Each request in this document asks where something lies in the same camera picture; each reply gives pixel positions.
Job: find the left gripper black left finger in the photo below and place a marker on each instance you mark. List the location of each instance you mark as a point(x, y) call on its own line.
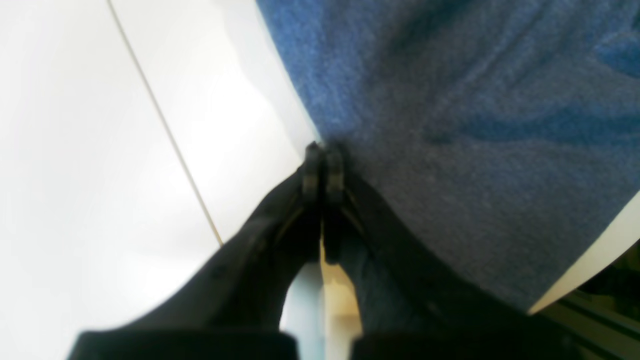
point(231, 308)

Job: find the blue grey T-shirt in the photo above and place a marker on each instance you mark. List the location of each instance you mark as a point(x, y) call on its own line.
point(504, 134)

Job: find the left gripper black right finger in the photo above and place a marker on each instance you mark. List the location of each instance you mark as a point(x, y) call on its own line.
point(412, 306)

